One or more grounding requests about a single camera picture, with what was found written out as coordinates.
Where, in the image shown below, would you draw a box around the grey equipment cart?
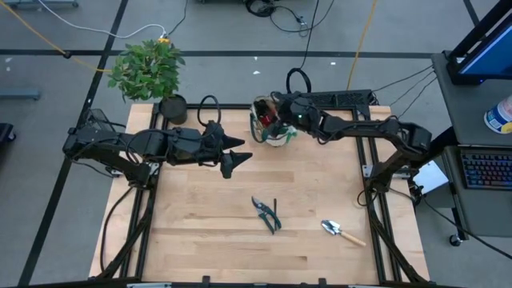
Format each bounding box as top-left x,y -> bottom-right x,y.
430,51 -> 512,247

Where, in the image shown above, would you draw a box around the beige gardening bag green trim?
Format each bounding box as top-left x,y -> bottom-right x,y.
250,94 -> 299,148

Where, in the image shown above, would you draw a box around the black aluminium table frame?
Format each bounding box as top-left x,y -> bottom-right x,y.
95,102 -> 431,288

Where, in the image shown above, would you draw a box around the wide trowel wooden handle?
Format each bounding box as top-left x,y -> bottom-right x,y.
321,219 -> 367,248

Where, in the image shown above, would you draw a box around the white floor cable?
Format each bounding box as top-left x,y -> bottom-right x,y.
38,0 -> 167,40

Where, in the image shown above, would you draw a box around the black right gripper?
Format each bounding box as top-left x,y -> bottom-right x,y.
274,91 -> 323,135

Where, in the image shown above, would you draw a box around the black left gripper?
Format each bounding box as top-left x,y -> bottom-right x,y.
199,121 -> 254,179

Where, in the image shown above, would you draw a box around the black framed monitor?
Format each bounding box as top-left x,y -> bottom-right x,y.
446,0 -> 512,86

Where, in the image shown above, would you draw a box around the white paper sheet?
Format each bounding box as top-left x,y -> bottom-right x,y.
411,159 -> 451,196

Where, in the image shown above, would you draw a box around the green handled pruning shears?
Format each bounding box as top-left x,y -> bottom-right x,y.
250,195 -> 282,235

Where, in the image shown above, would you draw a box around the thin black cable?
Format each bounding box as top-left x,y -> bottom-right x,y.
389,70 -> 436,108
393,77 -> 438,122
373,65 -> 436,93

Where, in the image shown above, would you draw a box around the white blue wipes tub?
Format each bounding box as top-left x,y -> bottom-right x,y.
482,94 -> 512,134

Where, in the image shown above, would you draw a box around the black perforated electronics box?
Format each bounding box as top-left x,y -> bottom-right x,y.
303,90 -> 375,108

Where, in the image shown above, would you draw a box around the yellow cable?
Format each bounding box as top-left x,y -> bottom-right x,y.
0,0 -> 113,75
346,0 -> 379,91

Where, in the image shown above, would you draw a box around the green plant in black pot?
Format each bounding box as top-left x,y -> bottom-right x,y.
107,38 -> 189,126

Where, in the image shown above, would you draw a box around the black cable with loop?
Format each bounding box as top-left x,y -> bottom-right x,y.
285,0 -> 321,96

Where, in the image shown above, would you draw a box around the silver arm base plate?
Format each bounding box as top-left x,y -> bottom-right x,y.
362,163 -> 413,180
106,161 -> 162,178

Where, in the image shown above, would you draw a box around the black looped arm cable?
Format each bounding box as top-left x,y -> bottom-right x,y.
197,94 -> 222,130

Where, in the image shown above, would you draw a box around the black floor stand foot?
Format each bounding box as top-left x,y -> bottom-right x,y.
0,122 -> 17,150

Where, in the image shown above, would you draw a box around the black coiled floor cable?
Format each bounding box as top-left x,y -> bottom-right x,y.
243,0 -> 335,37

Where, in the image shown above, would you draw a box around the black mesh control box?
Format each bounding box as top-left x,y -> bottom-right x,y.
82,107 -> 123,134

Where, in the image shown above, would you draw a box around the black backlit keyboard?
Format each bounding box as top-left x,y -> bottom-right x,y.
443,144 -> 512,191

